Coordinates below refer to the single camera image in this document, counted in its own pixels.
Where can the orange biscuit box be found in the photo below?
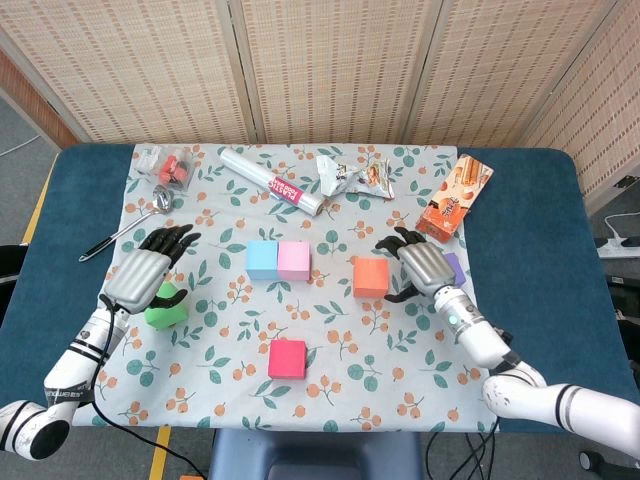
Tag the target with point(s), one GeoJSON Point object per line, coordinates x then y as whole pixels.
{"type": "Point", "coordinates": [450, 200]}

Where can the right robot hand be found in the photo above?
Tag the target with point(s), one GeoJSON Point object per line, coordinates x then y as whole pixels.
{"type": "Point", "coordinates": [430, 267]}

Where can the pink cube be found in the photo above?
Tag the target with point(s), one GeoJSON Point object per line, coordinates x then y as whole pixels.
{"type": "Point", "coordinates": [293, 260]}

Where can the blue cube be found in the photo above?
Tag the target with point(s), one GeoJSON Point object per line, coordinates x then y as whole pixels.
{"type": "Point", "coordinates": [261, 260]}

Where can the red cube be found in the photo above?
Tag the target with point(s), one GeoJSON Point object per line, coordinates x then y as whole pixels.
{"type": "Point", "coordinates": [287, 360]}

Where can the black caster wheel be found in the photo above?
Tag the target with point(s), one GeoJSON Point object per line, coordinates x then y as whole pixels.
{"type": "Point", "coordinates": [590, 460]}

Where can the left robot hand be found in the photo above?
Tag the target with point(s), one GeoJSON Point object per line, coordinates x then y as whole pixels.
{"type": "Point", "coordinates": [137, 277]}

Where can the floral tablecloth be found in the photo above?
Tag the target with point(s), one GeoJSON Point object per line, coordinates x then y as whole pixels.
{"type": "Point", "coordinates": [350, 350]}

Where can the green cube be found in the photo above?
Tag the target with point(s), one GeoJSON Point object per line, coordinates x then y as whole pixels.
{"type": "Point", "coordinates": [165, 315]}

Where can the white power strip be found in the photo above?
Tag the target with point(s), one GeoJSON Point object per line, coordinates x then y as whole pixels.
{"type": "Point", "coordinates": [617, 248]}

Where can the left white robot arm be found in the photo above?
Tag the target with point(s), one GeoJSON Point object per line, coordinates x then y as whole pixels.
{"type": "Point", "coordinates": [75, 360]}

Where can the crumpled snack bag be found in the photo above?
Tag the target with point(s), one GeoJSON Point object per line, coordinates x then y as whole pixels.
{"type": "Point", "coordinates": [350, 177]}

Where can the plastic wrap roll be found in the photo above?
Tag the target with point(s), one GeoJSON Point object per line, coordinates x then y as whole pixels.
{"type": "Point", "coordinates": [255, 172]}

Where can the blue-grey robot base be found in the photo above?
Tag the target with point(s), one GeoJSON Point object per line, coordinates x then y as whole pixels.
{"type": "Point", "coordinates": [310, 455]}

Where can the clear bag red items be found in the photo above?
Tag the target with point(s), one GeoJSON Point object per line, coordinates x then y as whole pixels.
{"type": "Point", "coordinates": [172, 170]}

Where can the bamboo folding screen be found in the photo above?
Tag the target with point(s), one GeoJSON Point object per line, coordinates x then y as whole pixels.
{"type": "Point", "coordinates": [325, 60]}

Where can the purple cube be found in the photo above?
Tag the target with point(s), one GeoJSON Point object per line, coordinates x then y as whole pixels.
{"type": "Point", "coordinates": [457, 270]}

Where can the metal ladle spoon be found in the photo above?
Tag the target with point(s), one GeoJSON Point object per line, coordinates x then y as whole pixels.
{"type": "Point", "coordinates": [162, 200]}

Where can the black equipment frame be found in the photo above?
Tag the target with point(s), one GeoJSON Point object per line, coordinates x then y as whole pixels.
{"type": "Point", "coordinates": [622, 300]}
{"type": "Point", "coordinates": [12, 260]}

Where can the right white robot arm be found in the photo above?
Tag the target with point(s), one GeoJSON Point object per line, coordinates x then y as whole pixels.
{"type": "Point", "coordinates": [475, 330]}

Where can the orange cube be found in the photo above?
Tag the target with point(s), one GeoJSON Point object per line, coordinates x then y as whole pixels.
{"type": "Point", "coordinates": [370, 277]}

